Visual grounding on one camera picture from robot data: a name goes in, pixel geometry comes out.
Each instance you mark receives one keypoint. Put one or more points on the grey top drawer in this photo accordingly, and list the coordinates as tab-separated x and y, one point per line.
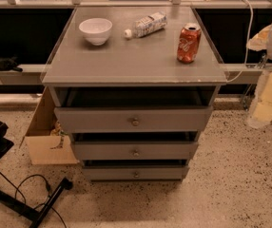
107	120

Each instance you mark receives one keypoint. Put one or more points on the grey drawer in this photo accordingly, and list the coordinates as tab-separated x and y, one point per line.
135	170
107	120
135	146

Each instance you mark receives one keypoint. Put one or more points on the grey drawer cabinet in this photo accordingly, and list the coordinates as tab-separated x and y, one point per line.
137	73

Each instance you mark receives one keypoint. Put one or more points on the grey middle drawer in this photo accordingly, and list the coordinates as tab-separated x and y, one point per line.
135	146

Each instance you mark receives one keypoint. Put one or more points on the grey bottom drawer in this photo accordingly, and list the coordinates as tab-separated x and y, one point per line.
135	170

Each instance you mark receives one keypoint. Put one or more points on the open cardboard box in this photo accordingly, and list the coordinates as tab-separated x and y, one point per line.
46	141

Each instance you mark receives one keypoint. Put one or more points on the red soda can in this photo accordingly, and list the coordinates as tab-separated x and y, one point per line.
189	42

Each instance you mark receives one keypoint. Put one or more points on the white ceramic bowl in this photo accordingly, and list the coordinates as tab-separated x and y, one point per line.
96	30

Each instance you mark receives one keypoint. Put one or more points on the clear plastic water bottle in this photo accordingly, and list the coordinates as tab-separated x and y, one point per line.
146	25

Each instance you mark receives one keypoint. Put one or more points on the black bag on ledge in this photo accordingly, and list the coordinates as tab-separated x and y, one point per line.
7	64

